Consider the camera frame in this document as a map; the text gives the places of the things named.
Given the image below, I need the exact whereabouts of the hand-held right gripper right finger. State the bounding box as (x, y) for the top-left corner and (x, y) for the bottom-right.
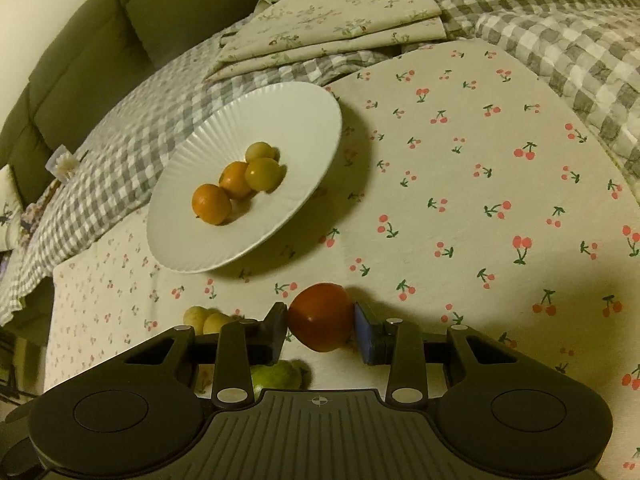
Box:
(352, 302), (521, 405)

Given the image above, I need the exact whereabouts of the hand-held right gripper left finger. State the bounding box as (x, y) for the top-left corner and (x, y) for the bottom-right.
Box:
(121, 302), (289, 409)

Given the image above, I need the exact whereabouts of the red tomato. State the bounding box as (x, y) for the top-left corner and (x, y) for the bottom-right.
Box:
(287, 283), (356, 353)

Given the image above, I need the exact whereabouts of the white ribbed plate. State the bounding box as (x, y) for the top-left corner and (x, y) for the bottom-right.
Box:
(146, 82), (344, 274)

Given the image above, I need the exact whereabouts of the green pear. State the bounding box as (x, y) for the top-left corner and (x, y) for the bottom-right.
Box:
(250, 360), (305, 395)

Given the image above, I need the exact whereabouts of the pale yellow longan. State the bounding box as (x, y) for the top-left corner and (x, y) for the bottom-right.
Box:
(203, 312), (234, 336)
(183, 306), (209, 335)

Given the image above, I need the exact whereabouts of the orange kumquat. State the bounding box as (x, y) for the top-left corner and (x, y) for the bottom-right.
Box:
(219, 161), (253, 200)
(192, 184), (233, 226)

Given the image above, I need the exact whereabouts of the yellow-green round fruit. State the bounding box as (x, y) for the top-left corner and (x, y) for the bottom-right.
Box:
(244, 158), (281, 193)

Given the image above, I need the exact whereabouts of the cherry print cloth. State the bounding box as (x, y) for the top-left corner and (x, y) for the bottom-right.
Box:
(44, 40), (640, 480)

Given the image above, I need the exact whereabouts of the pale yellow round fruit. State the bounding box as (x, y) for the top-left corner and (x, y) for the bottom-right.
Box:
(245, 142), (278, 163)

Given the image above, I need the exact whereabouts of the folded floral cloth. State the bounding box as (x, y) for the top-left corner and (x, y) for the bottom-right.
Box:
(204, 0), (448, 82)

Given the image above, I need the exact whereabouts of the green sofa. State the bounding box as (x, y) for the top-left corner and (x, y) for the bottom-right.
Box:
(0, 0), (310, 196)

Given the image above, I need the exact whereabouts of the grey checkered blanket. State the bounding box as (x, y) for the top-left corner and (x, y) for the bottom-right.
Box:
(0, 0), (640, 326)

